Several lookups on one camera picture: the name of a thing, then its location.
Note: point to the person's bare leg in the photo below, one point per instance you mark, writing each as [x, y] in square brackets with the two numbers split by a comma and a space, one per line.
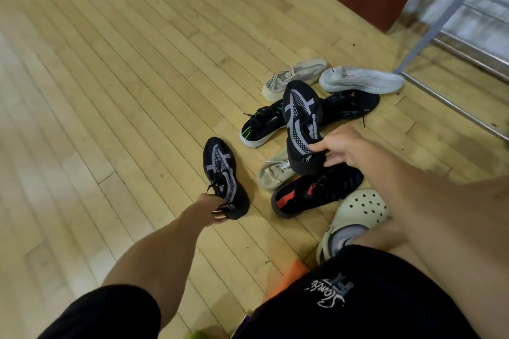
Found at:
[381, 239]

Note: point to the person's left forearm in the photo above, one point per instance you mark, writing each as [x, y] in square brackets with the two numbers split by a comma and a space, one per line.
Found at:
[159, 255]

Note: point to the beige perforated clog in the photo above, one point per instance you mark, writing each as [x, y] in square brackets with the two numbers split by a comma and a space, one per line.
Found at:
[362, 207]

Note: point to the beige sneaker neon yellow accent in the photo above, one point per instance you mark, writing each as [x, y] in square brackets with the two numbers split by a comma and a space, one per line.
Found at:
[274, 172]

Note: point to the black shirt sleeve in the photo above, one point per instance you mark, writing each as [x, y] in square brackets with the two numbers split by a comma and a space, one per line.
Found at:
[99, 315]

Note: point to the person's left hand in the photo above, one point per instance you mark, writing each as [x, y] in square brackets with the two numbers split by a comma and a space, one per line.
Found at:
[212, 209]

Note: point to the plain white sneaker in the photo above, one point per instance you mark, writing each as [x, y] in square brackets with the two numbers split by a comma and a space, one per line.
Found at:
[360, 80]

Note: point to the black sneaker grey stripes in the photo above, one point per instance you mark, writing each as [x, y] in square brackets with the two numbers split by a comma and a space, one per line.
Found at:
[303, 128]
[224, 176]

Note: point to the grey metal shoe rack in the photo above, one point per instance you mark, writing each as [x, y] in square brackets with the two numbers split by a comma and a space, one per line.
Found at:
[433, 33]

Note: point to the black shorts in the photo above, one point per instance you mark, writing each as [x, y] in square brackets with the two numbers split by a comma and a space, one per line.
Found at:
[358, 303]

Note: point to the person's right forearm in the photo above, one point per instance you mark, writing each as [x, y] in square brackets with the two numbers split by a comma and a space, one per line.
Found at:
[437, 211]

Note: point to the person's right hand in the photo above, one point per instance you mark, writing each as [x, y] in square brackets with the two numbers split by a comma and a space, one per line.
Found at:
[346, 146]

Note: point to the orange fabric piece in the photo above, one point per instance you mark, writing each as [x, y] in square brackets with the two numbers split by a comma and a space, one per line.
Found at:
[288, 277]

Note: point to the black sneaker orange marks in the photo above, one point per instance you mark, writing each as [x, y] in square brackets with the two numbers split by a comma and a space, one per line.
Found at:
[350, 104]

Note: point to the grey purple sneaker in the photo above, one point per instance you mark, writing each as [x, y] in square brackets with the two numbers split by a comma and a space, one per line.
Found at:
[294, 76]

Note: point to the black sneaker red patches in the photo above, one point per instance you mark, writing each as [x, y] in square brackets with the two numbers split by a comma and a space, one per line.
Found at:
[316, 189]

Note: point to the grey sock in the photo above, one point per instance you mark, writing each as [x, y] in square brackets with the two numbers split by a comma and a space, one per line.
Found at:
[346, 237]

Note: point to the black sneaker green stripes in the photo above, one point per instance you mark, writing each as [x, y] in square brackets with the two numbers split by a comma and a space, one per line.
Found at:
[262, 124]

